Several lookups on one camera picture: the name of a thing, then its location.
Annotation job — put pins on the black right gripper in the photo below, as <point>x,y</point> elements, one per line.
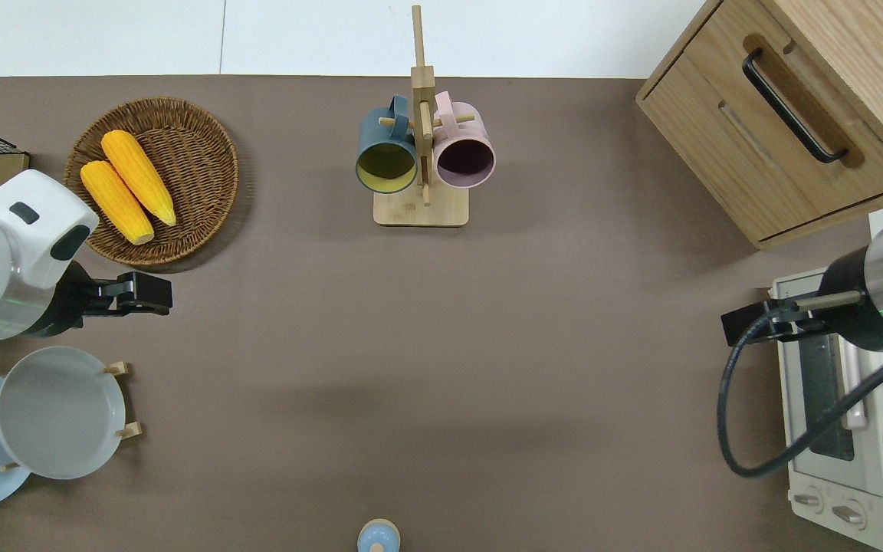
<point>740,323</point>

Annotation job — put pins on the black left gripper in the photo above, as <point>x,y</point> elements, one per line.
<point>152,293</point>

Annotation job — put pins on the gray plate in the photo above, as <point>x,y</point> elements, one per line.
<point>58,414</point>

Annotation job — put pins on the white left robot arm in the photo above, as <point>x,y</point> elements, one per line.
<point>4,245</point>

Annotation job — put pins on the wooden plate rack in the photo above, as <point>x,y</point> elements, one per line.
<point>118,369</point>

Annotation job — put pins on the yellow corn cob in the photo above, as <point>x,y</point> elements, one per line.
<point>116,201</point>
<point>139,176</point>

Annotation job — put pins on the brown wicker basket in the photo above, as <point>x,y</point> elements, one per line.
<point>188,153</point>

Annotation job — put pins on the wooden drawer cabinet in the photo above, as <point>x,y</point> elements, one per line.
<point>717,130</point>

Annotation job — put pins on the white toaster oven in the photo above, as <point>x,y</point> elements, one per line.
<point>832,506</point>

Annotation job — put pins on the brown table mat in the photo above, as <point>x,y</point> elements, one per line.
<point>487,345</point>

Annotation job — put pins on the dark blue mug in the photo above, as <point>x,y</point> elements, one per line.
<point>372,134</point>

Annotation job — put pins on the wooden mug tree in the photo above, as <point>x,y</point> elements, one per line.
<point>420,211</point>

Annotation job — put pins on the pink mug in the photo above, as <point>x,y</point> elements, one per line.
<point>464,157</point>

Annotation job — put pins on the blue service bell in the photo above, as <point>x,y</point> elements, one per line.
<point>378,537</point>

